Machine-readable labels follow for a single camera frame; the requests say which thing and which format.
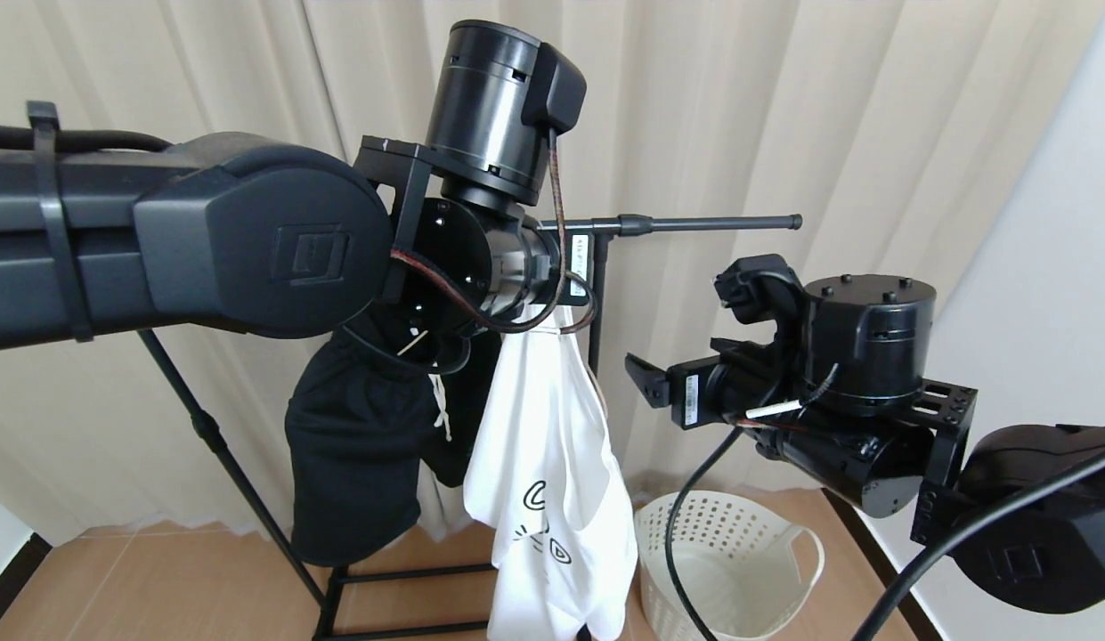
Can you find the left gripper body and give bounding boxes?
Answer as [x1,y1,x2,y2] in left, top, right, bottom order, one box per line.
[401,198,599,337]

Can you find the beige curtain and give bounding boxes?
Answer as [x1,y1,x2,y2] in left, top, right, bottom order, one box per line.
[0,0,1105,544]

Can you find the black shorts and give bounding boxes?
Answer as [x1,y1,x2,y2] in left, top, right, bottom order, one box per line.
[283,303,508,568]

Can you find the black cable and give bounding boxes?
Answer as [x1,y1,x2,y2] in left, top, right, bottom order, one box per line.
[0,123,172,154]
[663,426,1105,641]

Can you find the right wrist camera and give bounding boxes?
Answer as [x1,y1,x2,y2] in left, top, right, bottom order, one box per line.
[712,254,807,344]

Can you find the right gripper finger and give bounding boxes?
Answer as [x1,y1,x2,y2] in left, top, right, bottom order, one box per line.
[625,353,674,410]

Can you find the white printed t-shirt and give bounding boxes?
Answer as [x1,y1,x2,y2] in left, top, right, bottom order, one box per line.
[463,301,639,641]

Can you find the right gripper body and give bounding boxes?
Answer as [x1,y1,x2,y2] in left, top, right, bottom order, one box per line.
[672,338,931,519]

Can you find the white laundry basket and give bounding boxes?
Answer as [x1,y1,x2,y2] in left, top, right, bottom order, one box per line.
[632,490,826,641]

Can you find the black clothes rack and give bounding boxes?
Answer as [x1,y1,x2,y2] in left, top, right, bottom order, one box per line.
[135,212,804,641]

